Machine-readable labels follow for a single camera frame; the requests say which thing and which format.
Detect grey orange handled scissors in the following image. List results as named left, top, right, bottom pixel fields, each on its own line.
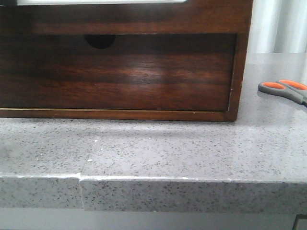
left=258, top=80, right=307, bottom=106

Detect wooden drawer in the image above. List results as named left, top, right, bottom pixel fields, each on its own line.
left=0, top=34, right=236, bottom=111
left=0, top=0, right=253, bottom=35

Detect dark wooden drawer cabinet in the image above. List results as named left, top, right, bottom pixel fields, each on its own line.
left=0, top=0, right=249, bottom=122

